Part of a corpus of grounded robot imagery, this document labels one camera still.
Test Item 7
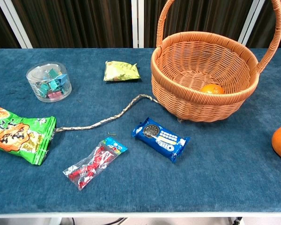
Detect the blue Oreo cookie pack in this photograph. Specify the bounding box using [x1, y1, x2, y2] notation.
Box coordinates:
[131, 117, 191, 164]

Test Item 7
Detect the small yellow-green snack packet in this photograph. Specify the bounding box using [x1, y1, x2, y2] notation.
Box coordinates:
[103, 60, 141, 82]

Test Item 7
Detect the clear bag of red candy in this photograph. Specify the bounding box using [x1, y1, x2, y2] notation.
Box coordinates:
[62, 137, 128, 191]

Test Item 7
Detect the clear round candy jar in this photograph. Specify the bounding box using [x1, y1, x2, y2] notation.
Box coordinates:
[26, 61, 73, 103]

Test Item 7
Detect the blue tablecloth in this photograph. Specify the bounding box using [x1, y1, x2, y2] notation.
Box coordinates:
[0, 48, 281, 214]

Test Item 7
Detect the large green snack bag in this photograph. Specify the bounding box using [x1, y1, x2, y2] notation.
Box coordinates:
[0, 102, 57, 166]

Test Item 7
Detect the braided beige rope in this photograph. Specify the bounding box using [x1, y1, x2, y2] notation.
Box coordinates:
[56, 94, 159, 133]

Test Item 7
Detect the orange wicker basket with handle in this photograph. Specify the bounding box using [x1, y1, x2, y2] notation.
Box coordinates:
[150, 0, 281, 123]

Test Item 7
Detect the white frame post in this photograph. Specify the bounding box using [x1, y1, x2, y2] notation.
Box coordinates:
[0, 0, 33, 49]
[131, 0, 145, 49]
[237, 0, 266, 45]

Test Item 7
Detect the white table frame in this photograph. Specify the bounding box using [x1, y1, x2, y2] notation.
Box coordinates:
[0, 211, 281, 225]

